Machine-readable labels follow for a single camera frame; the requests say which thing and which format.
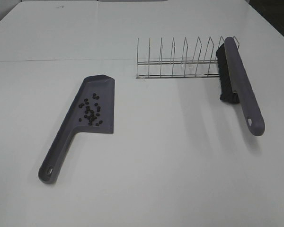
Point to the metal wire dish rack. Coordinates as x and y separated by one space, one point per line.
156 59

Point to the grey plastic dustpan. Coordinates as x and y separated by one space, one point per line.
100 84

